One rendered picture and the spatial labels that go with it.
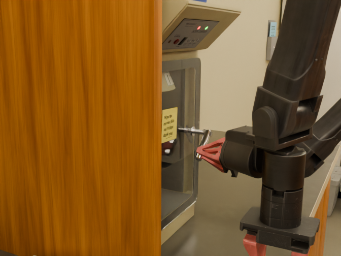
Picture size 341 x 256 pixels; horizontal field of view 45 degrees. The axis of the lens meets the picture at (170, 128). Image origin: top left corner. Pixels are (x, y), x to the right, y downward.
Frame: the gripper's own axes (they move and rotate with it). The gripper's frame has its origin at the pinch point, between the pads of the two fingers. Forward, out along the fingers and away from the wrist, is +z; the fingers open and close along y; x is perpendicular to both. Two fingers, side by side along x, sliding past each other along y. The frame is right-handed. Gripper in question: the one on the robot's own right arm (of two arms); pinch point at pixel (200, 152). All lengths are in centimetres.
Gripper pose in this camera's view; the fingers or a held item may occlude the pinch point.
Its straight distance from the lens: 105.1
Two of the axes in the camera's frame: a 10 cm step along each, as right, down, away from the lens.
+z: -9.0, -1.0, 4.3
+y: -3.1, -5.7, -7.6
